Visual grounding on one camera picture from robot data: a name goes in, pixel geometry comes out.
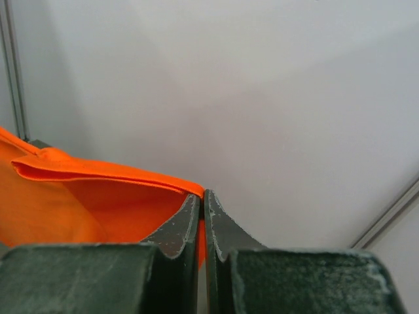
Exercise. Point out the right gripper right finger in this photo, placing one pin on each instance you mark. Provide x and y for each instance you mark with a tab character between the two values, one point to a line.
244	276

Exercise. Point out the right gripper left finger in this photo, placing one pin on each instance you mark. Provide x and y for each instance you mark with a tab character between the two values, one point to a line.
156	275

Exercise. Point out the orange t shirt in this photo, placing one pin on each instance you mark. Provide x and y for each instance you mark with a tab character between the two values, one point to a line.
48	196

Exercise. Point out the right corner aluminium post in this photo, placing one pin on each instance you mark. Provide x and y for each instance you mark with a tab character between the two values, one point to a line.
384	220

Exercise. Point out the corner aluminium post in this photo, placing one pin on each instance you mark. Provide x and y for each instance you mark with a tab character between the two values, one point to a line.
14	75
384	220

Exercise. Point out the left corner aluminium post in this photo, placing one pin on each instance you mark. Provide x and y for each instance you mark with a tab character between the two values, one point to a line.
14	75

